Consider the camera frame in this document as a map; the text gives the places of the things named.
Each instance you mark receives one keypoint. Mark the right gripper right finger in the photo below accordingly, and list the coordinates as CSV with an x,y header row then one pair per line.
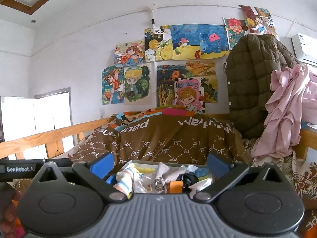
x,y
227,174

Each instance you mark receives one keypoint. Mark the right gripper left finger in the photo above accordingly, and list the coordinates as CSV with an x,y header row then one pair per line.
x,y
93,174

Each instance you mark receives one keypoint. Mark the striped pastel baby garment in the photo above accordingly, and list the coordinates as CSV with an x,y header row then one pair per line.
x,y
126,177

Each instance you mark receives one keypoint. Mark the orange cup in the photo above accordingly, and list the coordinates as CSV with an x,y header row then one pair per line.
x,y
175,187

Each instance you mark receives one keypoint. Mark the person left hand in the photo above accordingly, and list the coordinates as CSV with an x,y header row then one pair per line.
x,y
9,212

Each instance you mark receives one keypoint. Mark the black cloth bundle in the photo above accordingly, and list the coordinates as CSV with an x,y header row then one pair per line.
x,y
188,179

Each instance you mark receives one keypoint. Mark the colourful cartoon storage box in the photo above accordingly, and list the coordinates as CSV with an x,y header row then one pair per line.
x,y
205,176

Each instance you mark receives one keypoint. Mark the brown patterned blanket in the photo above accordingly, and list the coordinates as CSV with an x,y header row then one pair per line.
x,y
160,138

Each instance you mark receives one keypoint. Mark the beige floral bedsheet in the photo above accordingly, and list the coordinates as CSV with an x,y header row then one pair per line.
x,y
300,174

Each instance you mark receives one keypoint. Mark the pink border girl drawing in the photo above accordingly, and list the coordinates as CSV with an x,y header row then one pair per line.
x,y
189,93

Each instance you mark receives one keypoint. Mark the pink crumpled shirt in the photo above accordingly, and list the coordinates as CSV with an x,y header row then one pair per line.
x,y
293,101

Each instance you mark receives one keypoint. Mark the boy green background drawing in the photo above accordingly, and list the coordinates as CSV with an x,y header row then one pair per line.
x,y
137,86

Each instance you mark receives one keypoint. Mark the dark olive quilted jacket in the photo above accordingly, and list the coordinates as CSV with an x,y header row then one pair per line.
x,y
249,66

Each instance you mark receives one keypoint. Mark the blue sea yellow drawing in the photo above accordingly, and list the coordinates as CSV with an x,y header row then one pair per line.
x,y
198,41

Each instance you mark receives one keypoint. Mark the red hair child drawing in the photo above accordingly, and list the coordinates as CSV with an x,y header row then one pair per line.
x,y
235,29

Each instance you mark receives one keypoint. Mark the white air conditioner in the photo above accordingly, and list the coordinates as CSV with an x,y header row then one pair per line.
x,y
305,48

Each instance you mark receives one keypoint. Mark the wooden bed rail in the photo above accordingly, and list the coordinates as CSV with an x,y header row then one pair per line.
x,y
51,139

